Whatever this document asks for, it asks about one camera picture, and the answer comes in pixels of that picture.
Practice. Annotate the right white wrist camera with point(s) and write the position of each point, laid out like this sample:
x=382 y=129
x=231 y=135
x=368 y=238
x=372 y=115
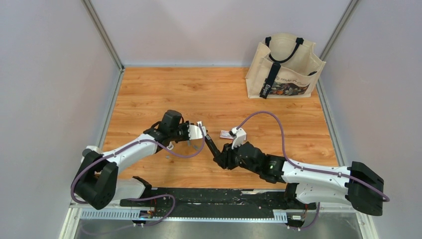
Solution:
x=239 y=136

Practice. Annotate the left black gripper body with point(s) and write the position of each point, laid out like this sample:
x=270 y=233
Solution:
x=180 y=133

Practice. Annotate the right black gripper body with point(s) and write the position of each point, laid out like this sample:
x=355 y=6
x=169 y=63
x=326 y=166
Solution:
x=232 y=161

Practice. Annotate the red white staple box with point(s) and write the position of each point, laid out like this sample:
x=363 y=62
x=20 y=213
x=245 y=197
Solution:
x=225 y=135

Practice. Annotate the white stapler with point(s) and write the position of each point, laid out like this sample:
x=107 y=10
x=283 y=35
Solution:
x=197 y=130

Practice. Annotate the beige canvas tote bag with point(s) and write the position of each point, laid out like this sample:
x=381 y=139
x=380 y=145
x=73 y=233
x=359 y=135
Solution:
x=284 y=66

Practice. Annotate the black stapler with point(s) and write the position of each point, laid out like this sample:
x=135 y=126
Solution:
x=212 y=146

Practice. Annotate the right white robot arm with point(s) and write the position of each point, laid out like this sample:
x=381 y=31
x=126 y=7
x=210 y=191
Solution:
x=356 y=185

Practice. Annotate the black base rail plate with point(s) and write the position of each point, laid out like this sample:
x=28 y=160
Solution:
x=217 y=203

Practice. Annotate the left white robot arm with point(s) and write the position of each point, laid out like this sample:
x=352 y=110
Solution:
x=96 y=182

